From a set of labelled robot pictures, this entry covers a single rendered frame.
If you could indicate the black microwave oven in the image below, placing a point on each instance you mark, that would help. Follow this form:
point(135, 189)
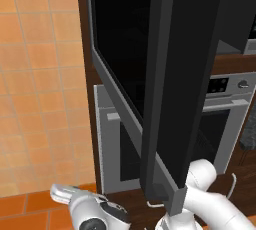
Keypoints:
point(240, 10)

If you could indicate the dark grey mesh object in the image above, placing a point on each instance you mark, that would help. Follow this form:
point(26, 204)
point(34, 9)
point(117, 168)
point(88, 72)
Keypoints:
point(248, 134)

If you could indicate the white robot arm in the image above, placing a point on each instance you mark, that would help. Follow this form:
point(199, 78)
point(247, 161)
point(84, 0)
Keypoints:
point(206, 207)

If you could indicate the silver oven knob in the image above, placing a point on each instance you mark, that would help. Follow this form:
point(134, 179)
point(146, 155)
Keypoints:
point(243, 83)

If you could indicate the dark brown wooden cabinet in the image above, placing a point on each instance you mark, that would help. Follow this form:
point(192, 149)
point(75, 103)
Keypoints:
point(87, 67)

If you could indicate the black microwave door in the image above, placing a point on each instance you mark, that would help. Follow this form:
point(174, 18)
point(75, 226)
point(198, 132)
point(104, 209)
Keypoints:
point(186, 74)

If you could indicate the silver built-in oven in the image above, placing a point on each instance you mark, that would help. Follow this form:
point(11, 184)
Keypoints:
point(110, 160)

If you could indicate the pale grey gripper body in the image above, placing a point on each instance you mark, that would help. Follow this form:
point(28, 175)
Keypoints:
point(63, 194)

